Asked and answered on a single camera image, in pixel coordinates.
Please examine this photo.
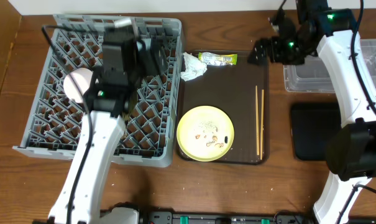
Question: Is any pink bowl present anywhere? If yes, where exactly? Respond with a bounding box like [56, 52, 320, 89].
[63, 68, 93, 103]

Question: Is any green snack wrapper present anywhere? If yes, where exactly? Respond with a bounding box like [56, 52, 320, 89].
[198, 52, 237, 66]

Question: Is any clear plastic bin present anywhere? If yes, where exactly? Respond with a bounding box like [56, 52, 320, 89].
[283, 39, 376, 93]

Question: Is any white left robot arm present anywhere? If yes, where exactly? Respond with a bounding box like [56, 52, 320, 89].
[47, 17, 167, 223]

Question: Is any yellow plate with crumbs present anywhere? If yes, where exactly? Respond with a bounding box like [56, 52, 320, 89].
[177, 106, 235, 162]

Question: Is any crumpled white napkin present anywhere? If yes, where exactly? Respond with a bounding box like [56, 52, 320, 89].
[181, 52, 207, 82]

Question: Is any black plastic bin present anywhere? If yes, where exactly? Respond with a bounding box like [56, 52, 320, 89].
[290, 102, 341, 161]

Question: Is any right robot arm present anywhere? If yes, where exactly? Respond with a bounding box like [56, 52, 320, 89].
[248, 0, 376, 224]

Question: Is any grey plastic dish rack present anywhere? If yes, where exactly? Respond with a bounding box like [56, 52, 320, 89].
[16, 14, 183, 167]

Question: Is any dark brown serving tray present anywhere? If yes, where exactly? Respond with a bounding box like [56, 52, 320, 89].
[177, 51, 270, 166]

